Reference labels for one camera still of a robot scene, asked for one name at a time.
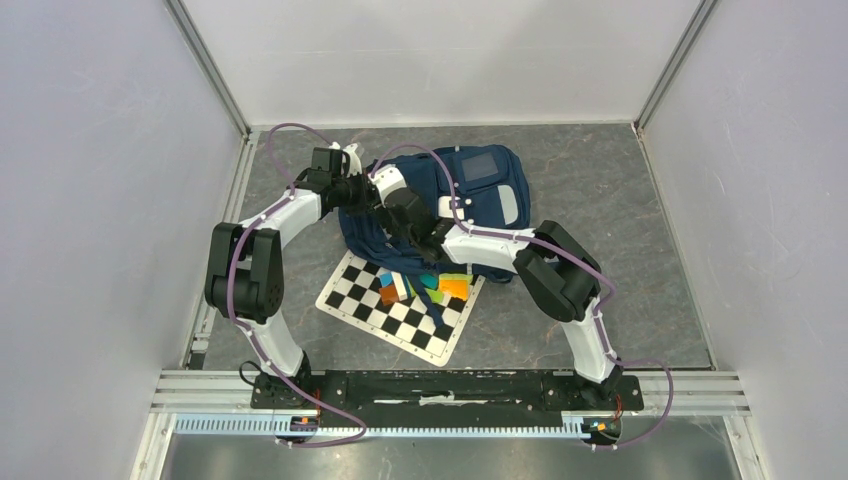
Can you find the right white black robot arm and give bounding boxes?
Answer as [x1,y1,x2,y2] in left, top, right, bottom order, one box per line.
[379,187,622,408]

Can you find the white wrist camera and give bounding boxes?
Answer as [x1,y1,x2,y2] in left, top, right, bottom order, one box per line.
[368,164,407,204]
[329,142,364,177]

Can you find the aluminium frame rail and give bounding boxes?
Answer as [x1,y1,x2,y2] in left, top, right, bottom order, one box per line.
[150,371,751,440]

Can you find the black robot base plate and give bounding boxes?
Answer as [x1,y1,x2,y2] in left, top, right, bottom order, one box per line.
[249,370,645,431]

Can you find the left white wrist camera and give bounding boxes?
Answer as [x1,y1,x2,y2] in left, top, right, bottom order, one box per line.
[329,142,364,177]

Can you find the brown orange toy block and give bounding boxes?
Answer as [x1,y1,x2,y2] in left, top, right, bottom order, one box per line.
[379,284,400,306]

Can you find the green toy block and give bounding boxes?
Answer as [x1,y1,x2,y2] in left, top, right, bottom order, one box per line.
[419,273,474,303]

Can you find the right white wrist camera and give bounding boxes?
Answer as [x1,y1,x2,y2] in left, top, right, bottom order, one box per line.
[368,164,407,204]

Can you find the teal toy block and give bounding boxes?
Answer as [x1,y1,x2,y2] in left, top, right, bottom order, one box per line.
[419,274,439,291]

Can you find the navy blue backpack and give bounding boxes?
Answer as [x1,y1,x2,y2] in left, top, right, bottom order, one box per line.
[337,144,533,285]

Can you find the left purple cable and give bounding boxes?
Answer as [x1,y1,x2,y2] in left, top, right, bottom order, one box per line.
[225,123,369,449]

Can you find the black and white chessboard mat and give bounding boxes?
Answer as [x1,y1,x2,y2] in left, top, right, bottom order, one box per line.
[315,252,485,367]

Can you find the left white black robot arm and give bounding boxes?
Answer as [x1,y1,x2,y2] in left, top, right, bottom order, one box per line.
[204,143,368,408]

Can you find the light blue toy block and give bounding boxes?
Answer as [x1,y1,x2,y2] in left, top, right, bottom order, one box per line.
[379,272,393,287]

